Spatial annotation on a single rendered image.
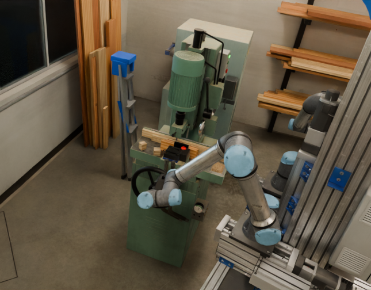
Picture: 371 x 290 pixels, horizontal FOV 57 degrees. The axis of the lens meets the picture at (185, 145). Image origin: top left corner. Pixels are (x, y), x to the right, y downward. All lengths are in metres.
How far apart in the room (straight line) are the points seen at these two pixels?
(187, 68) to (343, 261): 1.26
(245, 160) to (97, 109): 2.41
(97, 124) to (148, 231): 1.49
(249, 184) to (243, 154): 0.16
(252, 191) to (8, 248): 1.92
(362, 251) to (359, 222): 0.17
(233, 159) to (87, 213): 1.87
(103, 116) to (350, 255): 2.54
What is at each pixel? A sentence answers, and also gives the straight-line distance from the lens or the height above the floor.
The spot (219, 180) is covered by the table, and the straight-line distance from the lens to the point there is 2.06.
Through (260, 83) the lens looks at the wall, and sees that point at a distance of 4.45.
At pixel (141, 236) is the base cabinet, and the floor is 0.19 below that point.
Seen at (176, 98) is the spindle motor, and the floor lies 1.27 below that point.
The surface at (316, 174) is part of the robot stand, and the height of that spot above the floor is 1.20.
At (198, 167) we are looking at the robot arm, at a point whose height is 1.18.
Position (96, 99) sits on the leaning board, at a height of 0.57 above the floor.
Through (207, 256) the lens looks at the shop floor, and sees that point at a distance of 2.79.
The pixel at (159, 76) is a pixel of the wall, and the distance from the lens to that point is 4.68.
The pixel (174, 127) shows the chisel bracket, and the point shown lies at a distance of 2.10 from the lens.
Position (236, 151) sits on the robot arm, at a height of 1.39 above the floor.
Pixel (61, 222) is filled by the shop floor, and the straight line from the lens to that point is 2.96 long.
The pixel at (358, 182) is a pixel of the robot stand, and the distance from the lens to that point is 1.75.
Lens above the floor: 2.10
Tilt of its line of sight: 32 degrees down
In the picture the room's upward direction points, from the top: 10 degrees clockwise
